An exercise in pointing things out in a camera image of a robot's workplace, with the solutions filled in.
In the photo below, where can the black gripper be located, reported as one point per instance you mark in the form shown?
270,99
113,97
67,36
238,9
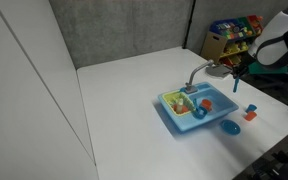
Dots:
246,62

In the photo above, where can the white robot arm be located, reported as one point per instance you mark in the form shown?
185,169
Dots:
277,40

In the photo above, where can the small blue toy cup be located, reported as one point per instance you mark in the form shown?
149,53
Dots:
251,108

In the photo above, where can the small orange toy cup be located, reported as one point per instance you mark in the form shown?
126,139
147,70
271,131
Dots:
250,116

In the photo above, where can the orange toy mug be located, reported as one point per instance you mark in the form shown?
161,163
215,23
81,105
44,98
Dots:
206,105

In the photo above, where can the silver metal mounting plate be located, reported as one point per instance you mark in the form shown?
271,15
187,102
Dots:
219,70

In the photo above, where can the toy shelf with coloured bins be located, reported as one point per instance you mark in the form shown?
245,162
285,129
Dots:
230,36

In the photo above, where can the gray toy faucet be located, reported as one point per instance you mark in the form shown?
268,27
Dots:
194,73

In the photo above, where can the blue toy plate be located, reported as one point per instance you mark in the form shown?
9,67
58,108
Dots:
230,127

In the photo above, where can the pale yellow toy utensil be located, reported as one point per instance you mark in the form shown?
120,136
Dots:
180,102

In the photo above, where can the orange toy plate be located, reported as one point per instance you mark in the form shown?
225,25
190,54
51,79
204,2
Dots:
184,109

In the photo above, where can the light blue toy sink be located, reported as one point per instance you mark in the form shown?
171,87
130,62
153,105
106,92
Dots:
187,121

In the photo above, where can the yellow toy dish rack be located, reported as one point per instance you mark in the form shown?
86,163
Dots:
170,100

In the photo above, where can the black metal frame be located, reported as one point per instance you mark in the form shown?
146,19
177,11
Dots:
284,160

